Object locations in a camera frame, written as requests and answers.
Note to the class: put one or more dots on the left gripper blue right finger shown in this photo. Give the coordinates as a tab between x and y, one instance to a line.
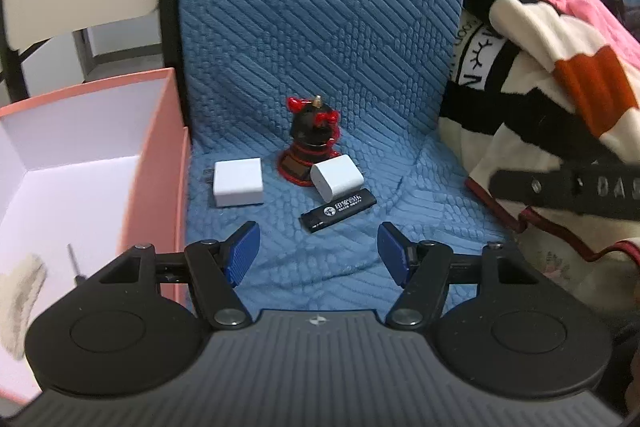
397	252

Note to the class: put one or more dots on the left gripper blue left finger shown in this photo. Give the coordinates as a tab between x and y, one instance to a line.
239	251

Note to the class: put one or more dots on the black red devil figurine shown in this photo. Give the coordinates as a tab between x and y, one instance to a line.
314	132

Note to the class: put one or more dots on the yellow handled screwdriver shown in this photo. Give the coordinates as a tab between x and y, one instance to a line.
79	277

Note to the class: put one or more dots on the white fluffy plush strip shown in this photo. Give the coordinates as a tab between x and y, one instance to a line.
19	292

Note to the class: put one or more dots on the white charger with prongs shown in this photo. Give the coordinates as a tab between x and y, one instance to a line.
235	183

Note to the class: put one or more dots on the black usb stick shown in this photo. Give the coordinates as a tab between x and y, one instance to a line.
338	210

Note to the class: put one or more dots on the floral cream cushion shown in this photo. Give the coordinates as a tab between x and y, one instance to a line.
594	259

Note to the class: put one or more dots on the white usb charger cube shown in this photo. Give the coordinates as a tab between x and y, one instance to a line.
336	177

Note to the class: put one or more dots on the black white orange blanket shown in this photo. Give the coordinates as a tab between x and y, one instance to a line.
531	88

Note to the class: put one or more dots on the pink cardboard box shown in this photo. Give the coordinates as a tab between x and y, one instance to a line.
101	166

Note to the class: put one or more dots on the blue quilted sofa cover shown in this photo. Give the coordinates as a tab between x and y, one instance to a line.
383	64

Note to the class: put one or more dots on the black metal chair frame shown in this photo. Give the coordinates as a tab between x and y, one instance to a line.
15	6

